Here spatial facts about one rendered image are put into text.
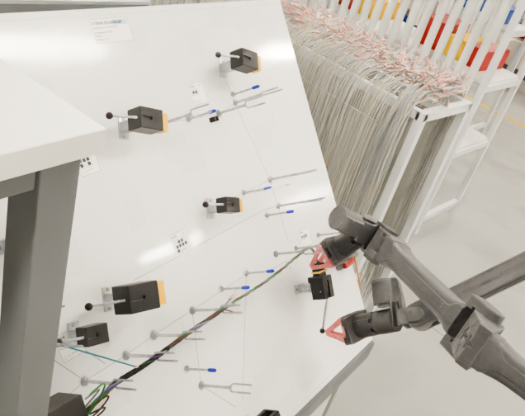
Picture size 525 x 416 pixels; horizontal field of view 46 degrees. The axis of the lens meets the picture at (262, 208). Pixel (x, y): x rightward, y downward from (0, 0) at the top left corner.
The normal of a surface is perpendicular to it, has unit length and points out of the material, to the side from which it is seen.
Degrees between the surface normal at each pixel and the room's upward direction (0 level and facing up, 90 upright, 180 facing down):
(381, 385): 0
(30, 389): 90
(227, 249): 51
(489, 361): 68
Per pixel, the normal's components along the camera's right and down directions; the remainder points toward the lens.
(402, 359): 0.26, -0.82
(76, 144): 0.76, 0.50
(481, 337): -0.51, -0.10
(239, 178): 0.76, -0.13
